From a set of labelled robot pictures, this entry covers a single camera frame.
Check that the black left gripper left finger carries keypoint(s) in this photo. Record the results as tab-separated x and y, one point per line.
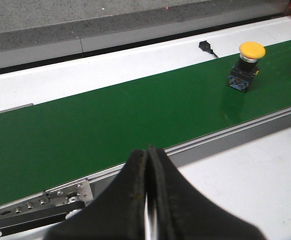
117	213

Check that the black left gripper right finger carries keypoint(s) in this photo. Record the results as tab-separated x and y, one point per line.
182	213

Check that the yellow mushroom push button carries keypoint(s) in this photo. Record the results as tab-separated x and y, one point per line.
245	69

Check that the green conveyor belt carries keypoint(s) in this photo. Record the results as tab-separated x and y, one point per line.
48	144

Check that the black drive belt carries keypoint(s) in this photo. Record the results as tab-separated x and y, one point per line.
37	219

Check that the steel conveyor end bracket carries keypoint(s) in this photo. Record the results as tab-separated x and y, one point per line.
78	190

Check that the aluminium conveyor side rail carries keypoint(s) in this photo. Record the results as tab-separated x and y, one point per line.
225	139

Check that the black sensor with cable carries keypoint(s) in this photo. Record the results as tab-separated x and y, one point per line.
206	47

